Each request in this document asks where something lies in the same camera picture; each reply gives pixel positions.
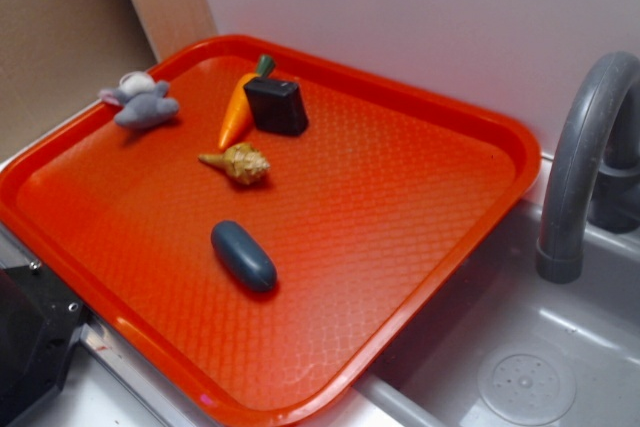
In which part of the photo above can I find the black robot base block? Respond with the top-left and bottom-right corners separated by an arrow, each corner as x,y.
1,265 -> 87,426

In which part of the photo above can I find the black box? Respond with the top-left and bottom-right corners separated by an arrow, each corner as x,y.
244,77 -> 309,137

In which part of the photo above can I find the orange plastic tray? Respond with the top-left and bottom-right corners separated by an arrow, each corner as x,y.
1,36 -> 540,426

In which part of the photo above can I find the beige toy seashell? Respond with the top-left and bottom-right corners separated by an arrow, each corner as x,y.
198,142 -> 271,186

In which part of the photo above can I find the dark blue oval capsule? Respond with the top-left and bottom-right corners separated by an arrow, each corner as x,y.
210,220 -> 278,293

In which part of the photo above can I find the orange toy carrot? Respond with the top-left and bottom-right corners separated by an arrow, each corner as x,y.
217,54 -> 276,150

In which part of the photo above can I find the grey plush mouse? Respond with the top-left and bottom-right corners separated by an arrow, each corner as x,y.
98,71 -> 179,130

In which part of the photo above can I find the grey toy sink basin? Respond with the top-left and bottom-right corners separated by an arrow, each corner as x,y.
357,202 -> 639,426

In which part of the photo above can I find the grey toy faucet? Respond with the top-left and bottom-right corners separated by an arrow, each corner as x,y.
536,51 -> 639,284

